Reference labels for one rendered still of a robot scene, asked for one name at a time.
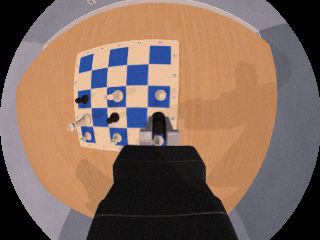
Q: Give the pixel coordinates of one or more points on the blue and white chessboard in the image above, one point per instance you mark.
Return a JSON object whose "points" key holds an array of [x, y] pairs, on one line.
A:
{"points": [[138, 68]]}

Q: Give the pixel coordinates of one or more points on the white chess king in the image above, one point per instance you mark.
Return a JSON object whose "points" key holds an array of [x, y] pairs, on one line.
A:
{"points": [[86, 120]]}

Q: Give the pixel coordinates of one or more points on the white bishop chess piece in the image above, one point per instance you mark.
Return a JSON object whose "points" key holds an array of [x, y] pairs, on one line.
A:
{"points": [[158, 140]]}

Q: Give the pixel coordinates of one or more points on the black chess king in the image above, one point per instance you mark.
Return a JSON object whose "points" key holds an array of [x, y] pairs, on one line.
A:
{"points": [[158, 125]]}

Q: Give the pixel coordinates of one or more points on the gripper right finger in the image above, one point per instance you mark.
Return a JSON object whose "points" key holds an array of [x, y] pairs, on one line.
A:
{"points": [[170, 135]]}

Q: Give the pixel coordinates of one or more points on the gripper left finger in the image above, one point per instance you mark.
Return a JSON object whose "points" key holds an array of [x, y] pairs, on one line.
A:
{"points": [[145, 135]]}

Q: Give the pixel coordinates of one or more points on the white knight chess piece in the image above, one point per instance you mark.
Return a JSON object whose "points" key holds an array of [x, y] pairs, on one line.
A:
{"points": [[115, 95]]}

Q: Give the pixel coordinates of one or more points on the black pawn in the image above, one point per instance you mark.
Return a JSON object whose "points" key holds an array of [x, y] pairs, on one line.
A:
{"points": [[114, 117], [84, 99]]}

